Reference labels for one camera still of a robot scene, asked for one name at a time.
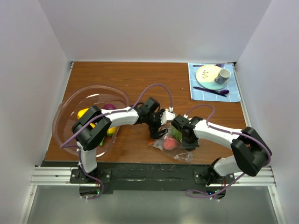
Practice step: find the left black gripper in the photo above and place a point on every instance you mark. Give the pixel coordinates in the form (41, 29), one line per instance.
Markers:
(154, 131)

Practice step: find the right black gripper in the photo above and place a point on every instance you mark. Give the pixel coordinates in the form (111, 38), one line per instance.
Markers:
(189, 147)

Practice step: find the clear zip top bag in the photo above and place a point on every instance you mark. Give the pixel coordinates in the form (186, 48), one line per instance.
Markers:
(179, 153)

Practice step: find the pink fake peach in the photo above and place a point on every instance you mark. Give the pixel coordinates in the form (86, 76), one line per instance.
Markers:
(169, 144)

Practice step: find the orange fake fruit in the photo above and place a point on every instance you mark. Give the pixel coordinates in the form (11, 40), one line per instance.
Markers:
(111, 131)

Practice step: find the purple fake onion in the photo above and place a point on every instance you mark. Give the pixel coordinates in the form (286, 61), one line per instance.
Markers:
(109, 107)

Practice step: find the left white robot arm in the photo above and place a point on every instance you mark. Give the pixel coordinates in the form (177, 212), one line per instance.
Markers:
(90, 129)

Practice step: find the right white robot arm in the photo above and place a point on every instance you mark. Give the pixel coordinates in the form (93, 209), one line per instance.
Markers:
(250, 152)

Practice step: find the purple spoon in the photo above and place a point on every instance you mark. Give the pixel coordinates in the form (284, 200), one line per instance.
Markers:
(222, 92)

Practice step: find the blue checkered cloth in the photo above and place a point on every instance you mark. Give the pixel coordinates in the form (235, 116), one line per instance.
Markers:
(233, 96)

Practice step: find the cream floral plate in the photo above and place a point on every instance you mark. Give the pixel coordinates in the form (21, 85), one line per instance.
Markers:
(206, 75)

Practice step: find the grey white mug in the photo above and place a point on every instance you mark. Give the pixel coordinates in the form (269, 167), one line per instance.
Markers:
(223, 76)

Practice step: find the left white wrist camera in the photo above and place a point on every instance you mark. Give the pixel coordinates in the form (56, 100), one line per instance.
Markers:
(167, 116)

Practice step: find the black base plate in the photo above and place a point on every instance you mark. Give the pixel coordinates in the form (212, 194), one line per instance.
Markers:
(148, 177)

